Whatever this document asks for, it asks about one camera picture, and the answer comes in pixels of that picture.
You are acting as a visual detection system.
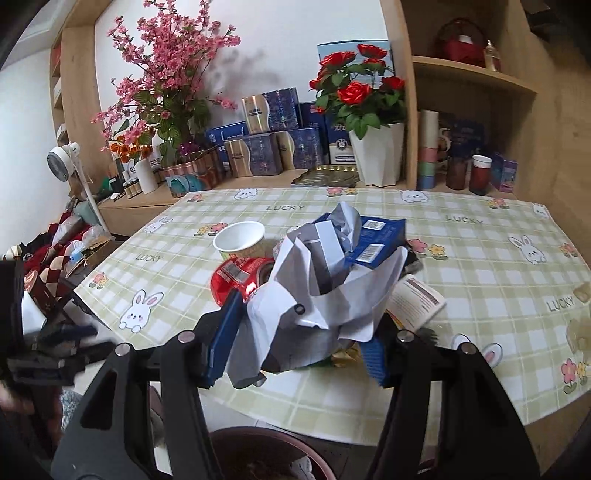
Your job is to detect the white grey paper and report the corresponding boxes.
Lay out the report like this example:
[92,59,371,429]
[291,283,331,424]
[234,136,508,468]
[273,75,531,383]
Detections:
[226,222,408,389]

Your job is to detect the brown plastic trash bin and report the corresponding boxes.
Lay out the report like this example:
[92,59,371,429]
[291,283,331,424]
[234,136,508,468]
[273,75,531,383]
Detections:
[211,427,337,479]

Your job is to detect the red crushed can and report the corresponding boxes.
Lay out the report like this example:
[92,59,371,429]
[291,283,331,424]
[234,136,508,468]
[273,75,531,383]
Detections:
[211,257,274,306]

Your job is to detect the white snack pouch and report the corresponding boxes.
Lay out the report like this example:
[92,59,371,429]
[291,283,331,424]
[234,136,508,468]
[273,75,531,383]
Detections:
[386,274,447,332]

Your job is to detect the white paper cup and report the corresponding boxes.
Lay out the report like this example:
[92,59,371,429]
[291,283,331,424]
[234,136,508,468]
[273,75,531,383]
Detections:
[213,221,266,260]

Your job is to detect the blue cardboard box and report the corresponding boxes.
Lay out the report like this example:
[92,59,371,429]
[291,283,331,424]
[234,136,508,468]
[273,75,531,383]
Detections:
[312,204,406,269]

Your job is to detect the green plaid bunny tablecloth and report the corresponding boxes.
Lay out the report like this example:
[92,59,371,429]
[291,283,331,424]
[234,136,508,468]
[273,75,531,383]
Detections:
[76,187,590,424]

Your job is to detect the dark blue gift box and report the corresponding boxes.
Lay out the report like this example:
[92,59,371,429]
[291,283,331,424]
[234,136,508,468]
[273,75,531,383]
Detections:
[224,133,283,177]
[242,87,301,135]
[274,128,325,170]

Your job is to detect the white vase orange flowers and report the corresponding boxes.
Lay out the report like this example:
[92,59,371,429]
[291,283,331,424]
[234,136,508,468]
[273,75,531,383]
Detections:
[108,136,158,196]

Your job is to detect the white desk fan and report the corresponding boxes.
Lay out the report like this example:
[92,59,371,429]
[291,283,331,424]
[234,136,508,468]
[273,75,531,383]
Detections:
[47,142,112,238]

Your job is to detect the red cup white lid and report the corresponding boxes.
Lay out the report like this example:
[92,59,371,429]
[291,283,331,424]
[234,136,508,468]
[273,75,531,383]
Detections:
[469,155,492,195]

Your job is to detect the stacked pastel cups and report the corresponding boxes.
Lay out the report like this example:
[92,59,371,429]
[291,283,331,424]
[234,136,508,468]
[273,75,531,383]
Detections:
[417,109,439,190]

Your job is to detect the pink blossom flower arrangement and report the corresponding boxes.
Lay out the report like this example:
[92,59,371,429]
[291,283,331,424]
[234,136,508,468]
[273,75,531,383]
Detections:
[92,1,240,164]

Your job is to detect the red rose white pot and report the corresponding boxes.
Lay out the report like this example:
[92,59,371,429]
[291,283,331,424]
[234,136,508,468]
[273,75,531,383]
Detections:
[308,41,407,187]

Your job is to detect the red teapot on shelf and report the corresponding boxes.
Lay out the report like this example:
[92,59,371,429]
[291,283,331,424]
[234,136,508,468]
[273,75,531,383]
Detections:
[434,17,486,67]

